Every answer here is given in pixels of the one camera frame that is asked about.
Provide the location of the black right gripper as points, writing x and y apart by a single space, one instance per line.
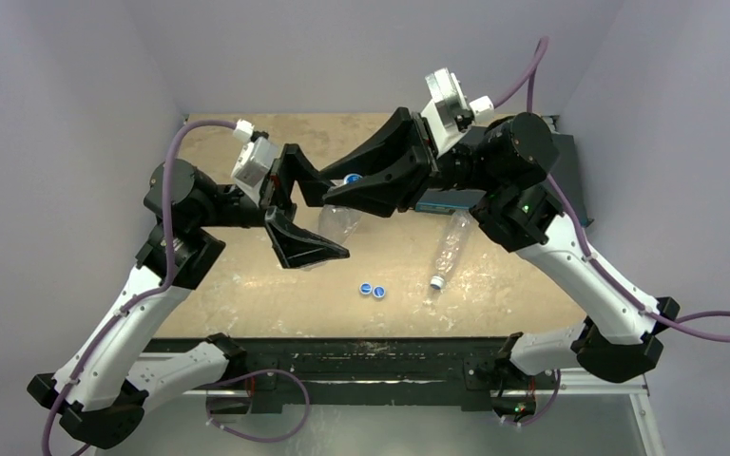
426 161

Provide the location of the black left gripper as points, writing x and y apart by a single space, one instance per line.
293 243

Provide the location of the clear bottle white cap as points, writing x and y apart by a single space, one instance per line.
334 223

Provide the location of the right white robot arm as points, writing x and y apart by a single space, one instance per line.
523 211

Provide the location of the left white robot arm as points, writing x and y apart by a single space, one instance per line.
98 397

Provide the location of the clear bottle blue cap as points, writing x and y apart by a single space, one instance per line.
450 248

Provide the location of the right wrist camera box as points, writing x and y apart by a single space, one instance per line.
449 113

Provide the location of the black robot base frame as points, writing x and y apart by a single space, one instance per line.
469 373

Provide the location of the dark network switch box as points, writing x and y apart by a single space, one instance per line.
566 172

